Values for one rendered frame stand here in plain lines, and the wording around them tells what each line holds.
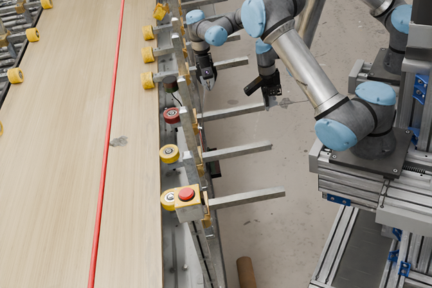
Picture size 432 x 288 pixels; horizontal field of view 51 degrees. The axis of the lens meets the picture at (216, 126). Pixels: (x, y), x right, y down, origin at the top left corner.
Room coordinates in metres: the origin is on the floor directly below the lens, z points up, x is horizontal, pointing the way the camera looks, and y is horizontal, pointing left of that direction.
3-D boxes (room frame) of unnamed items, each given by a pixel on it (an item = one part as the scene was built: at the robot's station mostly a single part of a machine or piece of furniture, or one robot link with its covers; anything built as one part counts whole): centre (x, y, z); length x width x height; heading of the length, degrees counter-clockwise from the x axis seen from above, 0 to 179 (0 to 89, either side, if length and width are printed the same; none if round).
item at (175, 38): (1.86, 0.10, 0.94); 0.03 x 0.03 x 0.48; 89
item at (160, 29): (2.39, 0.03, 0.95); 0.50 x 0.04 x 0.04; 89
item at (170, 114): (1.65, 0.18, 0.85); 0.08 x 0.08 x 0.11
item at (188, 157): (1.11, 0.11, 0.90); 0.03 x 0.03 x 0.48; 89
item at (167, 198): (1.15, 0.21, 0.85); 0.08 x 0.08 x 0.11
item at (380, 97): (1.07, -0.49, 1.21); 0.13 x 0.12 x 0.14; 120
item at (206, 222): (1.13, 0.11, 0.82); 0.13 x 0.06 x 0.05; 179
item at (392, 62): (1.48, -0.78, 1.09); 0.15 x 0.15 x 0.10
